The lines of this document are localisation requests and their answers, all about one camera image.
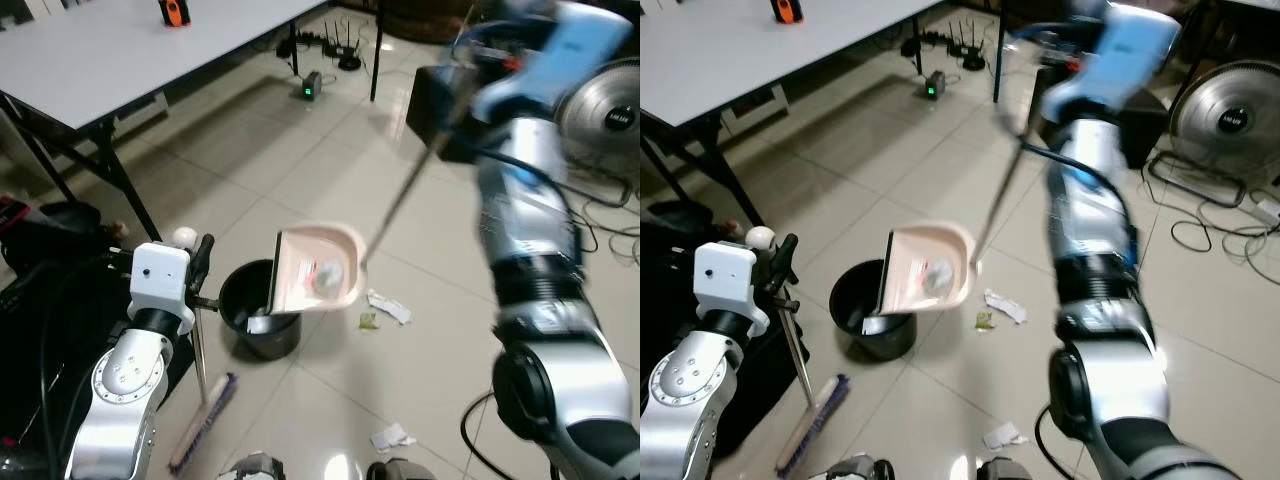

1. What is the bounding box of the black bag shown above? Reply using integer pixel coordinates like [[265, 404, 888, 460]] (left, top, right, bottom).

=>
[[0, 195, 196, 446], [640, 198, 791, 461]]

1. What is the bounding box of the black round waste bin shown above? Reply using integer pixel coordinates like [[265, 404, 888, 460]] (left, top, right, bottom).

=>
[[828, 258, 919, 362], [217, 259, 304, 362]]

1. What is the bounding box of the broom with metal handle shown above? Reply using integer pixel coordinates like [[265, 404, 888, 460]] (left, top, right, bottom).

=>
[[167, 227, 240, 477], [748, 227, 852, 477]]

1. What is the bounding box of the silver floor fan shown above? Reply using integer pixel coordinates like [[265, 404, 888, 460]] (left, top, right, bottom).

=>
[[1167, 57, 1280, 185], [554, 57, 641, 187]]

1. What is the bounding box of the black floor cable loop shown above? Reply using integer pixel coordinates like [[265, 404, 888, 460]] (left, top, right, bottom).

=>
[[459, 388, 506, 480], [1033, 403, 1086, 479]]

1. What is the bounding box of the long crumpled white paper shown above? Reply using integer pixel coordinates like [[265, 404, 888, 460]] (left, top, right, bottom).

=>
[[366, 289, 413, 327], [982, 288, 1029, 326]]

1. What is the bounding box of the black power strip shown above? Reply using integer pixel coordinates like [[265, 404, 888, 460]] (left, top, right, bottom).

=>
[[898, 29, 953, 58], [274, 29, 331, 58]]

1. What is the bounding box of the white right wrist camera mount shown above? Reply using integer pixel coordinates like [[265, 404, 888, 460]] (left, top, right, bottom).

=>
[[1040, 0, 1183, 121], [478, 0, 635, 123]]

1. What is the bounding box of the black box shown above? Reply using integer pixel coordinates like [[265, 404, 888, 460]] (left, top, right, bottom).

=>
[[404, 64, 487, 164], [1028, 64, 1173, 169]]

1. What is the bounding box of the black fan cable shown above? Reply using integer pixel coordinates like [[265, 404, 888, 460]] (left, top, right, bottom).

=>
[[558, 180, 641, 267], [1143, 148, 1280, 273]]

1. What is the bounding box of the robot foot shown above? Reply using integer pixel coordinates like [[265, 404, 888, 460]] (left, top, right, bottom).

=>
[[824, 454, 897, 480], [364, 457, 438, 480], [973, 457, 1043, 480], [218, 451, 288, 480]]

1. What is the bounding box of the small crumpled white tissue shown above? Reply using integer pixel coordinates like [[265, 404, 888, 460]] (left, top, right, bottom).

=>
[[369, 421, 419, 454], [982, 419, 1030, 452]]

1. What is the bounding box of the pink long-handled dustpan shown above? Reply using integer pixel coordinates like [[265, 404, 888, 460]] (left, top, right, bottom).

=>
[[266, 5, 479, 315], [877, 8, 1076, 314]]

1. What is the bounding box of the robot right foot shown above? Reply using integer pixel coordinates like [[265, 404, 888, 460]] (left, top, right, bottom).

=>
[[973, 457, 1043, 480], [364, 457, 438, 480]]

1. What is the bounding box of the white folding table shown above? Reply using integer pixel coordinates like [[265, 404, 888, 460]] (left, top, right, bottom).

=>
[[0, 0, 332, 243], [640, 0, 947, 233]]

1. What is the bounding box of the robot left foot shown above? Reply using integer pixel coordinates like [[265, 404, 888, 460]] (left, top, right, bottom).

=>
[[824, 454, 897, 480], [218, 451, 288, 480]]

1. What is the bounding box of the black router with antennas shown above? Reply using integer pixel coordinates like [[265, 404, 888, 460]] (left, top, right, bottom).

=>
[[947, 18, 988, 72], [323, 18, 365, 72]]

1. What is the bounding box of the black metal table leg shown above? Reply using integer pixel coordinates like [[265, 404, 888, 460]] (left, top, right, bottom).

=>
[[369, 0, 388, 103], [991, 0, 1009, 103]]

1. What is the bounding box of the crumpled white paper ball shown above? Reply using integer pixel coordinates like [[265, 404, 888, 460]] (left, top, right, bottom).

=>
[[921, 263, 958, 299], [310, 262, 347, 298]]

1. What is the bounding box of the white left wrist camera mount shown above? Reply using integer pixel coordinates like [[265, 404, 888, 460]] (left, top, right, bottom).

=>
[[693, 240, 772, 337], [129, 241, 197, 336]]

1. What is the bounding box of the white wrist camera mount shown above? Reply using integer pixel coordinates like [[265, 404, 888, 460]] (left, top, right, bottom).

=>
[[693, 240, 772, 337], [478, 0, 635, 123], [1040, 0, 1183, 121], [129, 241, 197, 336]]

